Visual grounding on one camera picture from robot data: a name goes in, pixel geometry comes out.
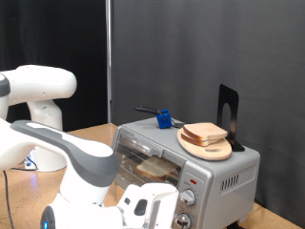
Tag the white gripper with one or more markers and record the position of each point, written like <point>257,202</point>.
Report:
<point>158,197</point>

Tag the silver oven timer knob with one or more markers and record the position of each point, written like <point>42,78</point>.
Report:
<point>187,219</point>

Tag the thick white bread slice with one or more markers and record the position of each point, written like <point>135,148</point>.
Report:
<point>155,165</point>

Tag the spatula with blue grip block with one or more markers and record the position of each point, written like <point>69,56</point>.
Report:
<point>163,120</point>

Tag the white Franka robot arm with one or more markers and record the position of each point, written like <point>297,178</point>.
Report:
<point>79,165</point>

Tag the silver oven temperature knob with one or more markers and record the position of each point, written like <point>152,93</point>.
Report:
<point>188,197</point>

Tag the red oven indicator light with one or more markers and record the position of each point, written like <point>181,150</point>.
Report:
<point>193,182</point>

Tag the silver toaster oven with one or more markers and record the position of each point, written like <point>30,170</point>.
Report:
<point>228,165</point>

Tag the oval wooden cutting board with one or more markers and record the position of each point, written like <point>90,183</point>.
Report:
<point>209,153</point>

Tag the black metal bookend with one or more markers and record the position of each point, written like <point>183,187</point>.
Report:
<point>233,105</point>

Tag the vertical metal pole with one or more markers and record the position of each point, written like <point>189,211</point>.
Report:
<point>109,63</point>

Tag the grey backdrop fabric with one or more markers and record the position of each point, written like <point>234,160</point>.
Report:
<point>206,47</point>

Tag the black curtain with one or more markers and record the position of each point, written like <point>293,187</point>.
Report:
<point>63,31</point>

